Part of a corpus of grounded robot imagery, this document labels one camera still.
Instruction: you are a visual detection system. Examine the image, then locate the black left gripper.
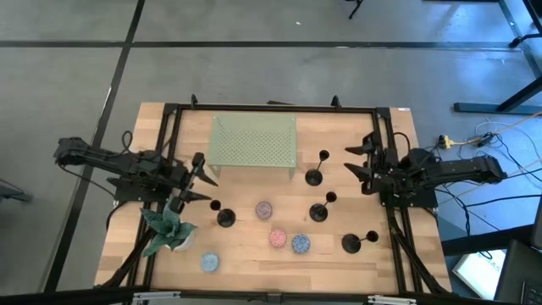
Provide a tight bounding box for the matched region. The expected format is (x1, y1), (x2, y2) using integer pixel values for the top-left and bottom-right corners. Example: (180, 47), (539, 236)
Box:
(168, 152), (219, 215)

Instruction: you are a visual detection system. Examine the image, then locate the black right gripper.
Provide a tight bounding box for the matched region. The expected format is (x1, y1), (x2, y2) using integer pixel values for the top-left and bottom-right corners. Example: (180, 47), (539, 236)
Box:
(343, 130), (390, 196)

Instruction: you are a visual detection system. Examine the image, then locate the black candlestick holder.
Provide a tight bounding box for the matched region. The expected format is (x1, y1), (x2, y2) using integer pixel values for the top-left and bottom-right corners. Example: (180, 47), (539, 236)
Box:
(304, 149), (331, 187)
(308, 191), (338, 224)
(209, 199), (237, 229)
(340, 230), (380, 255)

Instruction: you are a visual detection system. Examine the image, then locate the purple patterned candle tin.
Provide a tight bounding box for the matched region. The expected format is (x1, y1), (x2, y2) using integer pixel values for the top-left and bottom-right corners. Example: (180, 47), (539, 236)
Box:
(255, 201), (274, 220)

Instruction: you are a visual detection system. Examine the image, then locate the light blue patterned candle tin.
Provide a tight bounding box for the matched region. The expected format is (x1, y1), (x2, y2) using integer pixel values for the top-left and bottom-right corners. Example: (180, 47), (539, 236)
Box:
(200, 252), (220, 273)

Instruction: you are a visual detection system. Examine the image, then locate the pink patterned candle tin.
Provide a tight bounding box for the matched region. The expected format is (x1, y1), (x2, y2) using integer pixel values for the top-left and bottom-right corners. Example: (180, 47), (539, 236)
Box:
(268, 229), (288, 249)

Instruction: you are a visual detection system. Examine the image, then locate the dark blue patterned candle tin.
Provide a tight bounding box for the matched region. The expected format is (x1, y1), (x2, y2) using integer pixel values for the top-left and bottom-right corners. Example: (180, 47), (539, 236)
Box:
(290, 234), (312, 255)

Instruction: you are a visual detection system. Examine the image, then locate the green plant in white pot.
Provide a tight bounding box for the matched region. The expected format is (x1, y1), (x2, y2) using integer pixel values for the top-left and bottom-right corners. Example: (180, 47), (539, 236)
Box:
(139, 202), (198, 258)

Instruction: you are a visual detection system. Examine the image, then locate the green perforated metal shelf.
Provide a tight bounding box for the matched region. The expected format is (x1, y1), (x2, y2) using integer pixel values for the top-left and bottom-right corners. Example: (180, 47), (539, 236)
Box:
(206, 113), (298, 179)

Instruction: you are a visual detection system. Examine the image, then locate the black floor bar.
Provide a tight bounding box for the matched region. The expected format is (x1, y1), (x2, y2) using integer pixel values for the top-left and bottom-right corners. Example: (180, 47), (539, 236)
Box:
(440, 224), (534, 258)

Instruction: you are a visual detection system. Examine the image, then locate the dark desk foot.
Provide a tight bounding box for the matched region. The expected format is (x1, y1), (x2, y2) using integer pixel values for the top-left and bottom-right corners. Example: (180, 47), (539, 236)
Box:
(453, 75), (542, 115)

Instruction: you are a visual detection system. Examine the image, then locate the black tripod leg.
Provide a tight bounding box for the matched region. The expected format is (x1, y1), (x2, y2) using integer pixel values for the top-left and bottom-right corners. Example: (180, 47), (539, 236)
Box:
(345, 0), (365, 20)

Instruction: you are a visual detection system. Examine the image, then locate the black crossbar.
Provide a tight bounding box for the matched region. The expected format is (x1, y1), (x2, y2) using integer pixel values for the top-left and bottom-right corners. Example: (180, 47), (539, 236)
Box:
(0, 286), (542, 305)

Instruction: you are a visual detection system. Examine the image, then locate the white framed board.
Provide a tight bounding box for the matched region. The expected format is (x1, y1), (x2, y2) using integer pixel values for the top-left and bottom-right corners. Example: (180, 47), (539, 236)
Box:
(451, 248), (507, 301)

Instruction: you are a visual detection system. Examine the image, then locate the grey chair base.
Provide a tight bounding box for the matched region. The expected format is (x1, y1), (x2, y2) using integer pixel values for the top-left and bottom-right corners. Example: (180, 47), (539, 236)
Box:
(0, 177), (34, 203)

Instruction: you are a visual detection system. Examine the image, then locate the black laptop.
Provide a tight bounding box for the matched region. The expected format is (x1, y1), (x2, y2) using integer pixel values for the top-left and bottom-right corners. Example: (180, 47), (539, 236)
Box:
(493, 239), (542, 305)

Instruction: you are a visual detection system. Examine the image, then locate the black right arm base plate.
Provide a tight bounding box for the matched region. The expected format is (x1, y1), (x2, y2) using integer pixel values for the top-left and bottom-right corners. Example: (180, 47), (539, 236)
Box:
(379, 188), (439, 209)

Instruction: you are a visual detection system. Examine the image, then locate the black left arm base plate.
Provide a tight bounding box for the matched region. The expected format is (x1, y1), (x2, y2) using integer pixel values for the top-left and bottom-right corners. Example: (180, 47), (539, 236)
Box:
(113, 186), (170, 203)

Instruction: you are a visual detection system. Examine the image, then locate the black aluminium table frame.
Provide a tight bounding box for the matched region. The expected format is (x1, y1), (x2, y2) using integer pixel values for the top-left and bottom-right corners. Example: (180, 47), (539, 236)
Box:
(95, 93), (452, 297)

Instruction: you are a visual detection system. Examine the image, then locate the silver metal bracket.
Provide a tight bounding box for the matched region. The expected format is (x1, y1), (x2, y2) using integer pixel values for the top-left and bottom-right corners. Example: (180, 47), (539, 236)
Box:
(367, 295), (418, 305)
(131, 291), (182, 303)

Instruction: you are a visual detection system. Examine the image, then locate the white floor cable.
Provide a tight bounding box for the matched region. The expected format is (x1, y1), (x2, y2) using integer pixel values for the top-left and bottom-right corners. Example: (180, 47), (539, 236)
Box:
(473, 120), (542, 170)

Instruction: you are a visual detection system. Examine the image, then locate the black floor cable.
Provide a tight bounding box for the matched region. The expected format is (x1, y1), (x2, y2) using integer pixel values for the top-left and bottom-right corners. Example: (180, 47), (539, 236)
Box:
(435, 186), (542, 238)

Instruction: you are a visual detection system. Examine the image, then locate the orange floor cable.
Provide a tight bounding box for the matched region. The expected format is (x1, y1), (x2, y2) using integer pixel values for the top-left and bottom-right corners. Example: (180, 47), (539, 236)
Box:
(451, 110), (542, 147)

